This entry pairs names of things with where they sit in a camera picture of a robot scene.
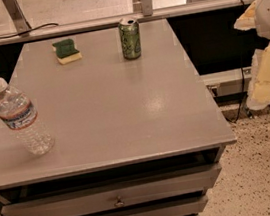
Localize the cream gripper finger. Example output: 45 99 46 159
234 1 257 31
246 42 270 111

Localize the clear plastic water bottle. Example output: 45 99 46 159
0 77 55 156

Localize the black cable on ledge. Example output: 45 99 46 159
0 21 61 40

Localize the green and yellow sponge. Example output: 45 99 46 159
52 38 82 65

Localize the top drawer knob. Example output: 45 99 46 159
114 196 125 208

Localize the grey drawer cabinet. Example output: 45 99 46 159
0 20 235 216

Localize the black hanging cable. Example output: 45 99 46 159
206 0 263 125

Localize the green soda can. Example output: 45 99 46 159
118 17 142 60

